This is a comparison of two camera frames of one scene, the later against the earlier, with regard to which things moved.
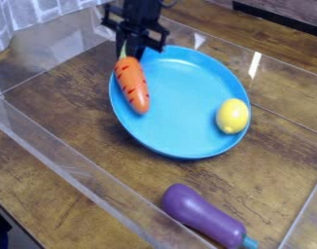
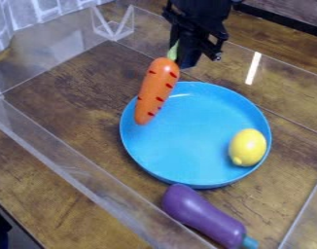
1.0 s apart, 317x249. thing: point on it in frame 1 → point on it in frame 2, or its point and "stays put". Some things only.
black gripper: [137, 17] → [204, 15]
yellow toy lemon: [232, 116] → [248, 147]
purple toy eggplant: [187, 207] stays put
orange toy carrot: [132, 81] → [157, 87]
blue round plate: [189, 80] → [183, 148]
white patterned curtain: [14, 15] stays put
